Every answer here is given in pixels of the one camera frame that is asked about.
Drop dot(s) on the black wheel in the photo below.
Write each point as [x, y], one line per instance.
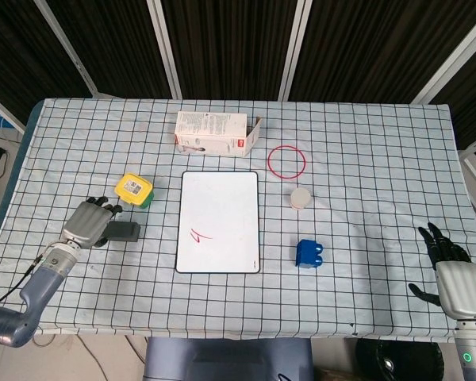
[396, 363]

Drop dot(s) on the black grid checkered tablecloth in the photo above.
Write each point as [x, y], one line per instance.
[361, 238]

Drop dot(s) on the white dry-erase board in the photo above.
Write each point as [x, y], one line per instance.
[218, 214]

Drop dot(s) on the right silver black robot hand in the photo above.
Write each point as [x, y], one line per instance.
[462, 287]

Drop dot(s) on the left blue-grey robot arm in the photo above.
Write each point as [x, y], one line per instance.
[43, 278]

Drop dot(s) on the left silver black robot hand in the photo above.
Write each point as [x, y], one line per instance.
[85, 224]

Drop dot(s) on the blue toy block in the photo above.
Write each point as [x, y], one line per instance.
[307, 256]

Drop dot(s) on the yellow green container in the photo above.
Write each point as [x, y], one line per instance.
[133, 188]

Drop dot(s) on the beige round puck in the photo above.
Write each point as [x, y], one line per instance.
[301, 197]

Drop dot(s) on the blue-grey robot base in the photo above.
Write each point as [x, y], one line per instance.
[226, 359]

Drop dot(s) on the grey whiteboard eraser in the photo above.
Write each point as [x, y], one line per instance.
[125, 232]

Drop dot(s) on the white cardboard carton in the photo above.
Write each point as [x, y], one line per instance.
[210, 133]

